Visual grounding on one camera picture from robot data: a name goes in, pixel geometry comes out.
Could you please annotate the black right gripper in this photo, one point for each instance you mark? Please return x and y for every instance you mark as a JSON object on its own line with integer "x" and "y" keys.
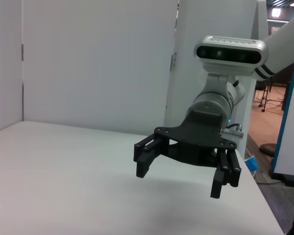
{"x": 198, "y": 137}

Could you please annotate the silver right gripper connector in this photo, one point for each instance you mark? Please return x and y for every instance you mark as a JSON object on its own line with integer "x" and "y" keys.
{"x": 234, "y": 132}

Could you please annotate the small blue plastic object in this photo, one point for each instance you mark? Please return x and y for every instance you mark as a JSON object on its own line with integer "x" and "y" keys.
{"x": 252, "y": 163}

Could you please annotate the black round floor base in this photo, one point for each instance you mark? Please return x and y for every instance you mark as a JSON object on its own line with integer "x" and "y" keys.
{"x": 268, "y": 148}

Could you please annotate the black office chair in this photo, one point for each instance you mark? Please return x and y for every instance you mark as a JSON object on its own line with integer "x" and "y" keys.
{"x": 263, "y": 90}

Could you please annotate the blue-edged white partition panel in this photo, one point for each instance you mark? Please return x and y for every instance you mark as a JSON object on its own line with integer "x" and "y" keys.
{"x": 291, "y": 122}

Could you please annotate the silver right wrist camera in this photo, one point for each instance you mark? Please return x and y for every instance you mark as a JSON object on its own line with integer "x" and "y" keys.
{"x": 230, "y": 55}

